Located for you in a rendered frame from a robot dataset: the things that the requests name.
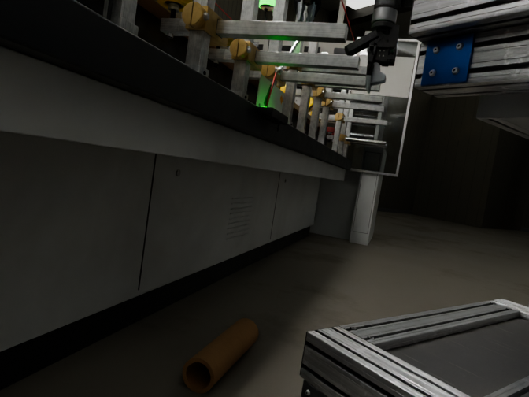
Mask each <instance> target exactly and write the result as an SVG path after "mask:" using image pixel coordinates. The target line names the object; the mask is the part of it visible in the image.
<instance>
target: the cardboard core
mask: <svg viewBox="0 0 529 397"><path fill-rule="evenodd" d="M258 335H259V331H258V328H257V326H256V324H255V323H254V322H253V321H251V320H250V319H248V318H242V319H239V320H238V321H236V322H235V323H234V324H233V325H232V326H231V327H230V328H228V329H227V330H226V331H224V332H223V333H222V334H220V335H219V336H218V337H217V338H215V340H213V341H212V342H211V343H209V344H208V345H207V346H206V347H204V348H203V349H202V350H201V351H199V352H198V353H197V354H196V355H195V356H194V357H192V358H191V359H190V360H188V361H187V362H186V363H185V365H184V367H183V380H184V382H185V384H186V386H188V388H189V389H190V390H192V391H194V392H197V393H200V394H201V393H206V392H207V391H209V390H210V389H211V388H212V387H213V386H214V385H215V383H216V382H217V381H218V380H219V379H220V378H221V377H222V376H223V375H224V374H225V373H226V372H227V371H228V370H229V369H230V368H231V367H232V366H233V365H234V364H235V363H236V362H237V361H238V360H239V359H240V358H241V357H242V356H243V355H244V354H245V353H246V351H247V350H248V349H249V348H250V347H251V346H252V345H253V344H254V343H255V342H256V341H257V338H258Z"/></svg>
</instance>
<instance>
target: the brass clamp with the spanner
mask: <svg viewBox="0 0 529 397"><path fill-rule="evenodd" d="M276 67H280V66H279V65H262V69H261V71H260V72H261V74H262V75H263V76H264V77H265V78H267V79H274V76H275V69H276ZM280 77H281V75H278V74H277V75H276V82H277V84H276V86H277V87H285V83H286V82H283V81H282V80H281V79H280Z"/></svg>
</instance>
